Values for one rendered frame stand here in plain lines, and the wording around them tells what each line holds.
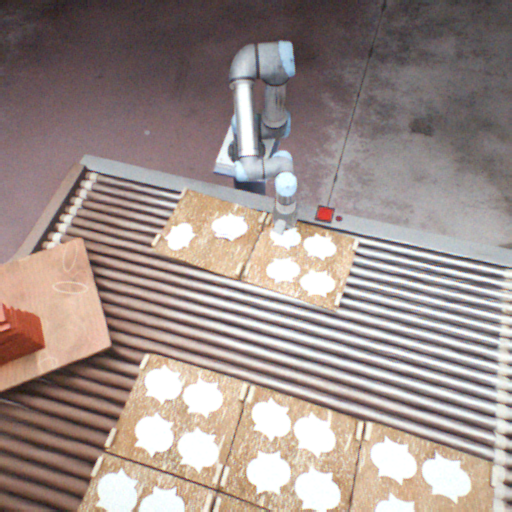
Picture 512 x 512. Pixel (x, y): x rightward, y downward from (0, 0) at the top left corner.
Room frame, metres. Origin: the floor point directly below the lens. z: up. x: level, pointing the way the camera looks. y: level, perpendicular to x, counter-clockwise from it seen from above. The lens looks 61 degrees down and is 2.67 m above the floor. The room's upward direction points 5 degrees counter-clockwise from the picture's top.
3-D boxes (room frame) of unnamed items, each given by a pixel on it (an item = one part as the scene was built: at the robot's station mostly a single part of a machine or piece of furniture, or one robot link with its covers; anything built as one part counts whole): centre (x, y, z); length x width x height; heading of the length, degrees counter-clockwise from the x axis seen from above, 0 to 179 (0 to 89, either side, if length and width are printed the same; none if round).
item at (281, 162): (1.12, -0.10, 1.29); 0.11 x 0.11 x 0.08; 0
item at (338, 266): (0.90, -0.18, 0.93); 0.41 x 0.35 x 0.02; 65
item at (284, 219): (1.00, -0.11, 1.13); 0.12 x 0.09 x 0.16; 149
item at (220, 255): (1.08, 0.20, 0.93); 0.41 x 0.35 x 0.02; 64
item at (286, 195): (1.02, -0.12, 1.29); 0.09 x 0.08 x 0.11; 0
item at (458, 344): (0.79, 0.01, 0.90); 1.95 x 0.05 x 0.05; 68
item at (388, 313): (0.84, -0.01, 0.90); 1.95 x 0.05 x 0.05; 68
